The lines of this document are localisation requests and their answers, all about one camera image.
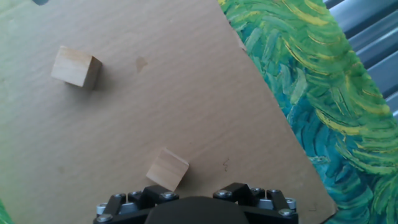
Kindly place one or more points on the brown cardboard sheet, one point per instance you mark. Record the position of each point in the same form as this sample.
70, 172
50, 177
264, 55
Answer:
155, 109

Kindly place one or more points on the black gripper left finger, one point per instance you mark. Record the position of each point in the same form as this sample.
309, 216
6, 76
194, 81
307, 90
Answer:
130, 205

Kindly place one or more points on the light wooden cube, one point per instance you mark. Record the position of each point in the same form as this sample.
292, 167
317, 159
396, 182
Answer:
74, 67
168, 169

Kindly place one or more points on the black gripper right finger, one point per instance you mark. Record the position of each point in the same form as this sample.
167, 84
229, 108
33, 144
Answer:
267, 205

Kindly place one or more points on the painted landscape cloth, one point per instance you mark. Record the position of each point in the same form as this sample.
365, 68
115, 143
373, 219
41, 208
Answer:
342, 93

